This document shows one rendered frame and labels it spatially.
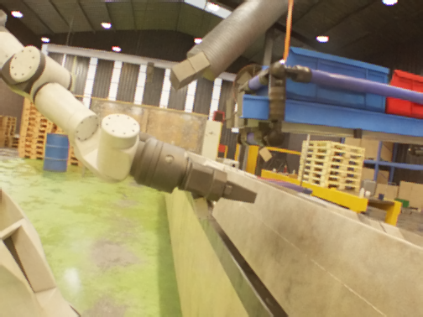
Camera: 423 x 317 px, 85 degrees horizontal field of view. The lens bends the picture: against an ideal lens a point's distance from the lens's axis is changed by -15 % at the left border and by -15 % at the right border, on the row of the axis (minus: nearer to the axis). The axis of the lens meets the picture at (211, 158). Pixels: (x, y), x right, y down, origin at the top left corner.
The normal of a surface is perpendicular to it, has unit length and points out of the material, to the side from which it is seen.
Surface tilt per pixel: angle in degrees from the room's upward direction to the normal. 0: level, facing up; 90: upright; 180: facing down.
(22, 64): 82
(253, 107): 90
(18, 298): 90
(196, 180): 90
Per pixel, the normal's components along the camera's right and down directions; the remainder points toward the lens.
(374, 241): -0.93, -0.31
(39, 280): 0.18, 0.07
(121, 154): -0.04, 0.63
